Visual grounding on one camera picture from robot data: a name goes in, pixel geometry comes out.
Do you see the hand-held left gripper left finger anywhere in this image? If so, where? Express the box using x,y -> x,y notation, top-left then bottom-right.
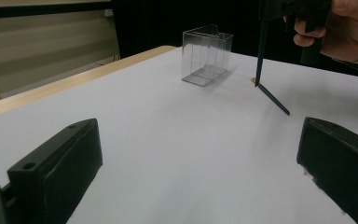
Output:
7,118 -> 104,224

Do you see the white table sheet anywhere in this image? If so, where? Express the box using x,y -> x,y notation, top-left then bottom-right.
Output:
0,46 -> 358,224

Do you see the clear plastic divided container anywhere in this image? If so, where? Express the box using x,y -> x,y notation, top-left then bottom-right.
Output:
180,23 -> 235,88

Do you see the black horizontal bar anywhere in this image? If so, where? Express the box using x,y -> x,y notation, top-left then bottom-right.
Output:
0,1 -> 113,20

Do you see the wooden table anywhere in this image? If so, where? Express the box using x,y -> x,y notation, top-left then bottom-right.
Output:
0,45 -> 178,120

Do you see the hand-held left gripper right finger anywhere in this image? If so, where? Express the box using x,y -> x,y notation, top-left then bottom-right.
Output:
296,116 -> 358,224

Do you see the dark pencil with orange end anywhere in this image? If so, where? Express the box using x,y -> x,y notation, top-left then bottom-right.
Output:
250,77 -> 292,117
255,18 -> 269,88

